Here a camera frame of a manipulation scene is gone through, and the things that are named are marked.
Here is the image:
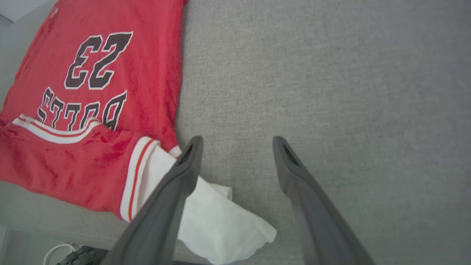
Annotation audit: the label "white cable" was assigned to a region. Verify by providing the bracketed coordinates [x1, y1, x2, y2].
[43, 243, 79, 265]

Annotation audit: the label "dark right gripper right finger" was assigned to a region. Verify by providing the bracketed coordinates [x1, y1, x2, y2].
[272, 136, 376, 265]

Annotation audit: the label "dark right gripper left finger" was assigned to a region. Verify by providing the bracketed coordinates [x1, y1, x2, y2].
[101, 136, 204, 265]

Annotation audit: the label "red basketball jersey white sleeves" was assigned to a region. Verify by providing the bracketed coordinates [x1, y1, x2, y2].
[0, 0, 277, 265]

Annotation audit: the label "grey fabric sofa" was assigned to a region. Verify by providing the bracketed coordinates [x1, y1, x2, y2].
[0, 0, 471, 265]

